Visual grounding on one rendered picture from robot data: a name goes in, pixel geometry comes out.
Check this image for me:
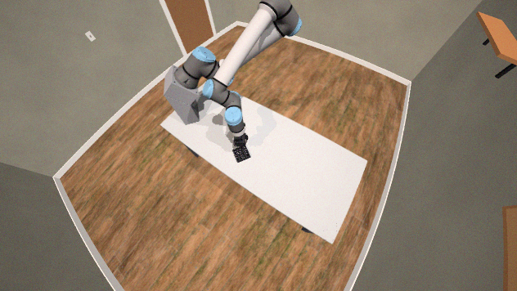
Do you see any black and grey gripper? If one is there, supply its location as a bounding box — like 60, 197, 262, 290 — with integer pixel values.
233, 133, 249, 148

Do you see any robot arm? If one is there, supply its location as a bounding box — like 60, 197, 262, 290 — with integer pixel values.
174, 0, 302, 137

